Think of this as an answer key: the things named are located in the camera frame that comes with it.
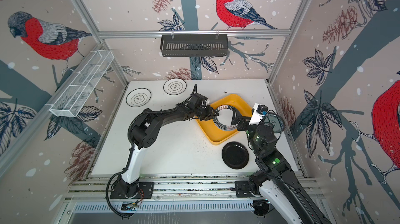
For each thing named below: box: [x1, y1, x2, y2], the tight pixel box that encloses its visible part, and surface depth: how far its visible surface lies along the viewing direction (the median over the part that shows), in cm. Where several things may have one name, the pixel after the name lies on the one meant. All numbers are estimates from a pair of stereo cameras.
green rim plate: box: [213, 104, 239, 131], surface depth 97 cm
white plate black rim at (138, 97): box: [125, 87, 152, 108], surface depth 113 cm
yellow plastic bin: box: [195, 93, 253, 146], surface depth 95 cm
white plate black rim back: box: [163, 78, 187, 96], surface depth 120 cm
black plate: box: [221, 141, 250, 170], surface depth 85 cm
